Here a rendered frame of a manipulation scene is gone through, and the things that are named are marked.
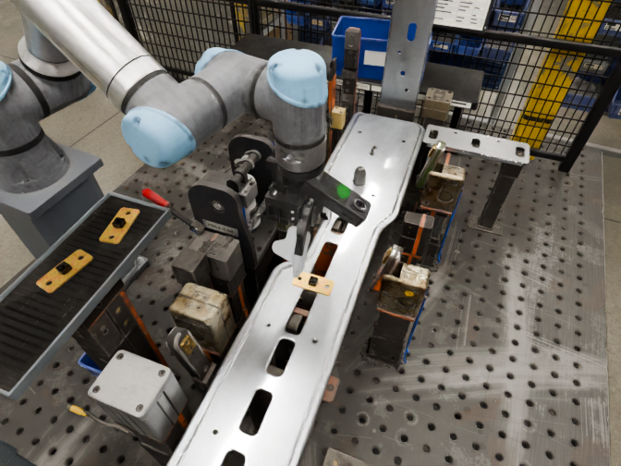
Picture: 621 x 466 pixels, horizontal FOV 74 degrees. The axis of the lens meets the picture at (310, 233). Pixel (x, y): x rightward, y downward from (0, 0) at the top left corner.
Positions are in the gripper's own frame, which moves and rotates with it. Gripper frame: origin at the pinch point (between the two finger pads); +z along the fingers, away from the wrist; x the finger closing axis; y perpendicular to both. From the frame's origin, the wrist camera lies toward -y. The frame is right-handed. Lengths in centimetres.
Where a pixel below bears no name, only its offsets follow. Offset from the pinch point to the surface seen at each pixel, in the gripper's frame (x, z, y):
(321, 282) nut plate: -0.6, 11.0, -1.2
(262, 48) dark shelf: -90, 8, 54
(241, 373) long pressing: 22.3, 11.2, 5.4
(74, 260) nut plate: 20.4, -5.4, 34.8
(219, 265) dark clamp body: 6.4, 5.2, 17.4
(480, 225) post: -60, 40, -36
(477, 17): -101, -8, -17
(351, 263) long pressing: -7.9, 11.4, -5.6
